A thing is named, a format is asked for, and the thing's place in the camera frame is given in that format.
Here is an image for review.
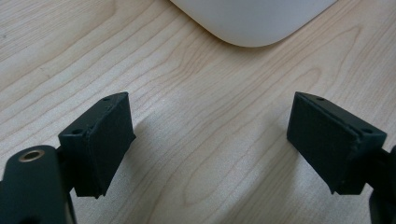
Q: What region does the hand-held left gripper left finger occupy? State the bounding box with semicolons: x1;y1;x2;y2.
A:
58;91;137;199

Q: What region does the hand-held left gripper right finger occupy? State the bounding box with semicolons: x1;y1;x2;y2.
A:
286;91;388;196

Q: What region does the white plastic storage box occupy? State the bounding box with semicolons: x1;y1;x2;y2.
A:
169;0;339;49

